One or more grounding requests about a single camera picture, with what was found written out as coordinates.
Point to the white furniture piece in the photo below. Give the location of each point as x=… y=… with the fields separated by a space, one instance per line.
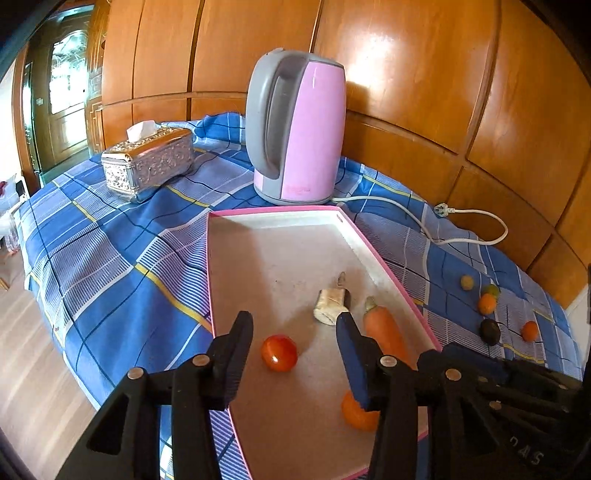
x=10 y=217

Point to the grey kettle base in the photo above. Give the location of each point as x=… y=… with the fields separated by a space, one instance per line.
x=295 y=201

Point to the red tomato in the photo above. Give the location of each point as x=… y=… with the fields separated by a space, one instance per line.
x=279 y=353

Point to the silver embossed tissue box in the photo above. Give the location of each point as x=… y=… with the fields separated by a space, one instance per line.
x=152 y=161

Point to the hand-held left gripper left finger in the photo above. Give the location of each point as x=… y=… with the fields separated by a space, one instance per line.
x=236 y=357

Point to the orange tangerine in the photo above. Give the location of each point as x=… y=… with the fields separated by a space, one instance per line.
x=530 y=331
x=487 y=304
x=358 y=417

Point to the pink electric kettle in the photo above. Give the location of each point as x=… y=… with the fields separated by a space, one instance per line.
x=314 y=129

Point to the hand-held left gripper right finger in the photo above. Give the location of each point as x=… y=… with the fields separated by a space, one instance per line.
x=352 y=362

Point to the dark round fruit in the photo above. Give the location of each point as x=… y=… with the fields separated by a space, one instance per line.
x=490 y=331

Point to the white tissue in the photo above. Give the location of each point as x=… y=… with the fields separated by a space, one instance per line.
x=141 y=130

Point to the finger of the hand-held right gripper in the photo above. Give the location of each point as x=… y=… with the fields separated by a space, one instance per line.
x=521 y=408
x=480 y=360

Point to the green citrus fruit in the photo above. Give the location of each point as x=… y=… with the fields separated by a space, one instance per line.
x=492 y=289

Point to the wooden door with glass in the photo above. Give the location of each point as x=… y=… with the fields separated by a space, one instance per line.
x=64 y=78

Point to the blue plaid cloth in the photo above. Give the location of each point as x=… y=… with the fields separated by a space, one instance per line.
x=115 y=258

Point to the orange carrot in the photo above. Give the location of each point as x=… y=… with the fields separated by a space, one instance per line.
x=385 y=330

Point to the white vegetable piece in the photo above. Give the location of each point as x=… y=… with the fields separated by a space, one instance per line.
x=328 y=307

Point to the pink rimmed tray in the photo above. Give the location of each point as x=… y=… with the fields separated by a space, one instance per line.
x=286 y=258

